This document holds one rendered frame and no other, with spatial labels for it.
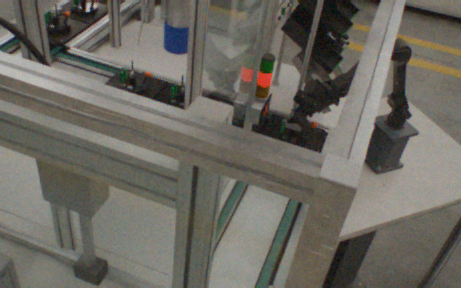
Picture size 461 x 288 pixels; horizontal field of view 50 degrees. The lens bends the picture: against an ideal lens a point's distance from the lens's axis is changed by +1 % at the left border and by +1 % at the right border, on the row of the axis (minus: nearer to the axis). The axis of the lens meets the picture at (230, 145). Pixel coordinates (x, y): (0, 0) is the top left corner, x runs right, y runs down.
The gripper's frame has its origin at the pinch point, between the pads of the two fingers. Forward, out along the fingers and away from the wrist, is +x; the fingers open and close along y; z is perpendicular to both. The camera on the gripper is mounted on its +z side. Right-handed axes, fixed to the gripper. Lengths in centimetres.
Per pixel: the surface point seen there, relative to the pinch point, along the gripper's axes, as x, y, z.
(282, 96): 25, -44, -5
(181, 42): 60, -55, 46
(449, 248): -6, -25, -109
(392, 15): -81, 102, 45
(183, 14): 48, -56, 56
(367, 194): -7.6, 7.1, -42.2
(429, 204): -24, 1, -60
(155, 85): 52, -7, 42
